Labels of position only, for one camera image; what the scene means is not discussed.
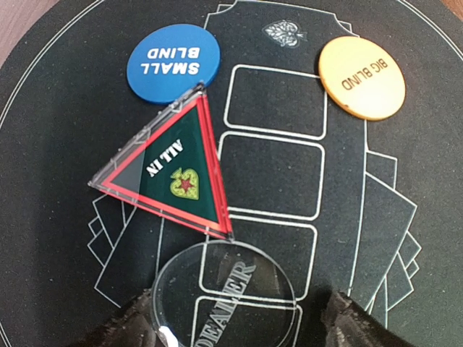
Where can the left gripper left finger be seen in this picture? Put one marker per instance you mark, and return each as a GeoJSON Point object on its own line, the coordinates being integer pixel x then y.
{"type": "Point", "coordinates": [129, 326]}

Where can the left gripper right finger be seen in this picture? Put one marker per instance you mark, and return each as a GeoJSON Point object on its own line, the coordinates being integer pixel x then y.
{"type": "Point", "coordinates": [348, 324]}

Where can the clear dealer button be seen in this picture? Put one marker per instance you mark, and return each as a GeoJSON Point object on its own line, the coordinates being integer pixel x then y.
{"type": "Point", "coordinates": [221, 293]}

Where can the triangular all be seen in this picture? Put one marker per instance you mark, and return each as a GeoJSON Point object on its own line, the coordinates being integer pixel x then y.
{"type": "Point", "coordinates": [170, 168]}

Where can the orange big blind button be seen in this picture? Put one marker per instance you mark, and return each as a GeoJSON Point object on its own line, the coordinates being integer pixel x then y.
{"type": "Point", "coordinates": [362, 78]}

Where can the blue small blind button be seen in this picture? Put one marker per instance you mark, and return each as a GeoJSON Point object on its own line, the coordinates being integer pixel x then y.
{"type": "Point", "coordinates": [171, 60]}

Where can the round black poker mat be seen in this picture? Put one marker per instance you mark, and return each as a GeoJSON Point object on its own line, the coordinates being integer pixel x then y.
{"type": "Point", "coordinates": [370, 208]}

